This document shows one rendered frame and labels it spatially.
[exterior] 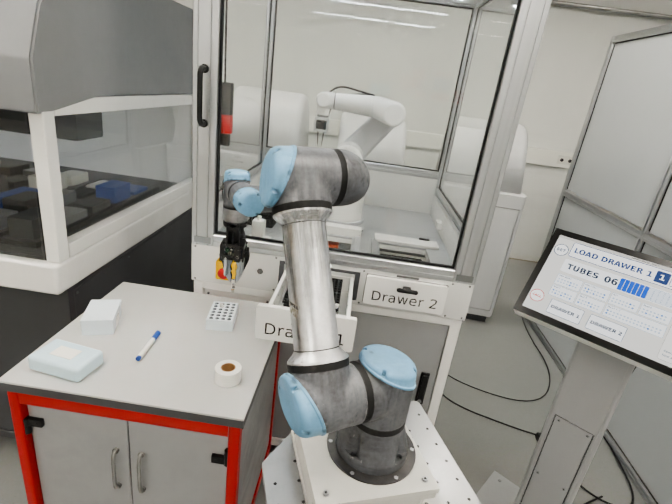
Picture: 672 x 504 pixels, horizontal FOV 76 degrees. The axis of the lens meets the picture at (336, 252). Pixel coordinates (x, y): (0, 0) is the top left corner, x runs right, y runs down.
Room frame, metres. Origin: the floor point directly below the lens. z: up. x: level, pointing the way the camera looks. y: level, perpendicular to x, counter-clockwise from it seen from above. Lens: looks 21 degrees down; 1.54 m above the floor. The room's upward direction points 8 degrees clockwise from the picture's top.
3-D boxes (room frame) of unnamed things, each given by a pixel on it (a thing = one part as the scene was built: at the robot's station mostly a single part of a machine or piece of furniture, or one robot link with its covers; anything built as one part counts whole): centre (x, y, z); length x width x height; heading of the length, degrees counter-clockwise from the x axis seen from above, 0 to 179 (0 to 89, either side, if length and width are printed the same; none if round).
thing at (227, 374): (0.95, 0.24, 0.78); 0.07 x 0.07 x 0.04
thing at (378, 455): (0.71, -0.13, 0.88); 0.15 x 0.15 x 0.10
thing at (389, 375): (0.70, -0.13, 1.00); 0.13 x 0.12 x 0.14; 119
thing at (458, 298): (1.88, 0.00, 0.87); 1.02 x 0.95 x 0.14; 88
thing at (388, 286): (1.39, -0.27, 0.87); 0.29 x 0.02 x 0.11; 88
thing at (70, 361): (0.91, 0.66, 0.78); 0.15 x 0.10 x 0.04; 80
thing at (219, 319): (1.23, 0.34, 0.78); 0.12 x 0.08 x 0.04; 6
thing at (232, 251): (1.22, 0.31, 1.06); 0.09 x 0.08 x 0.12; 7
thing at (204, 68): (1.39, 0.48, 1.45); 0.05 x 0.03 x 0.19; 178
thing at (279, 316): (1.08, 0.06, 0.87); 0.29 x 0.02 x 0.11; 88
